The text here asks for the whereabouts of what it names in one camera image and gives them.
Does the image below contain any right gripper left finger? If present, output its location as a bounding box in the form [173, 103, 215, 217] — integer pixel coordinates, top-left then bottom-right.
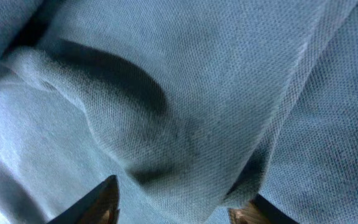
[48, 175, 119, 224]

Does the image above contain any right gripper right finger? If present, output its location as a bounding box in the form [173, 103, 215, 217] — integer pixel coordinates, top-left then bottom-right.
[228, 194, 298, 224]

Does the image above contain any dark blue polo shirt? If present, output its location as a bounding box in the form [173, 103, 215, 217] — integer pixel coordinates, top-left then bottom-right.
[0, 1, 358, 223]

